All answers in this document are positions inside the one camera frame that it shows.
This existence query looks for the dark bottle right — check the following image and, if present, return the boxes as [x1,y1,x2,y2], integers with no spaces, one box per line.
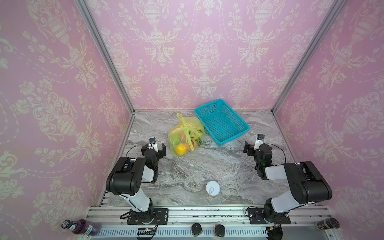
[315,217,340,231]

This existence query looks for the teal plastic basket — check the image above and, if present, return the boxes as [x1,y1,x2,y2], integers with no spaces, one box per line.
[194,99,250,146]

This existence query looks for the yellow plastic bag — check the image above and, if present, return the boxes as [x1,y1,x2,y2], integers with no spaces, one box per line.
[168,113,206,157]

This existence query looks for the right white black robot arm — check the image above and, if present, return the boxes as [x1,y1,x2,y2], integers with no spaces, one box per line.
[243,142,333,224]

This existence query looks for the aluminium front rail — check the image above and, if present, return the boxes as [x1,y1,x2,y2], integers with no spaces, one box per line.
[86,205,343,240]

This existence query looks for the orange fruit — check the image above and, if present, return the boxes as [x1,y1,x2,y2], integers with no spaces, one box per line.
[186,139,198,151]

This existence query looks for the black round knob left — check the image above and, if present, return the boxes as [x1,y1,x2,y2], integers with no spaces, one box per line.
[191,223,203,237]

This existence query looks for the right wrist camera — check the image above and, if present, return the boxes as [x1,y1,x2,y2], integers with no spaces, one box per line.
[257,134,265,144]

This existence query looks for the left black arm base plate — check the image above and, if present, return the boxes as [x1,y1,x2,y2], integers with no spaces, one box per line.
[127,208,169,225]

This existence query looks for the purple bottle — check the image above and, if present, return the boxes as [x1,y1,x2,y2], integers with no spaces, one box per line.
[61,219,101,236]

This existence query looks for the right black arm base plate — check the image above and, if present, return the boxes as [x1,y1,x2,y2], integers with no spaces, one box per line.
[245,207,291,225]

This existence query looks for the black round knob right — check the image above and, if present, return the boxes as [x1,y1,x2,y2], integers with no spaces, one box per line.
[214,224,226,238]

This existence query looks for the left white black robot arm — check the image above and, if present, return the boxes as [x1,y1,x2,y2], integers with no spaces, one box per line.
[106,138,169,225]

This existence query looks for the black round knob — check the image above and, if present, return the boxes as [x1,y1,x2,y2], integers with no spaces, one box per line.
[191,223,203,237]
[214,224,226,238]

